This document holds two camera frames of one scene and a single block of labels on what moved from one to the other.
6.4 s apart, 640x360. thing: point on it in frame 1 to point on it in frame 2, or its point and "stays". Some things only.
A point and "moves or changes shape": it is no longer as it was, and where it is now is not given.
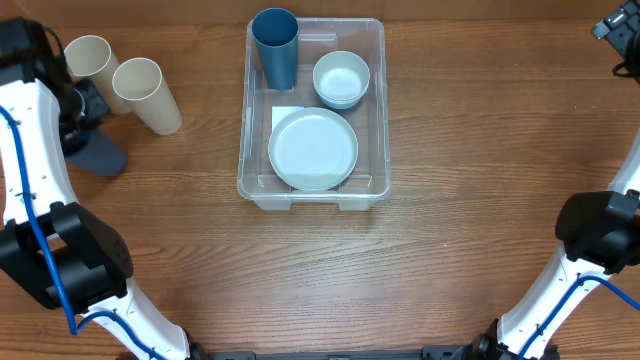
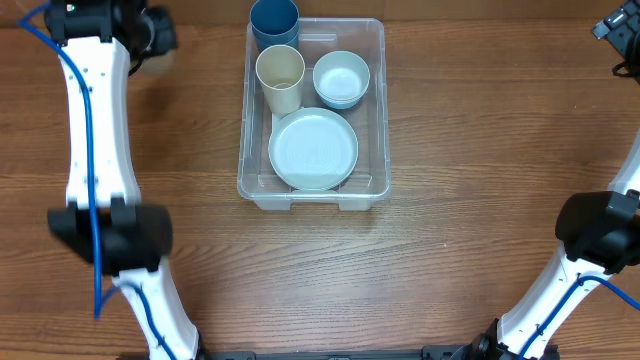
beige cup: (140, 81) to (281, 71)
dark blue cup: (276, 34) moves or changes shape
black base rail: (427, 352) stays
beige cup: (91, 56) moves or changes shape
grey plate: (313, 149) stays
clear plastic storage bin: (369, 181) stays
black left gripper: (72, 133) to (164, 19)
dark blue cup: (103, 155) moves or changes shape
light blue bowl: (341, 104) stays
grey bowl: (341, 75) stays
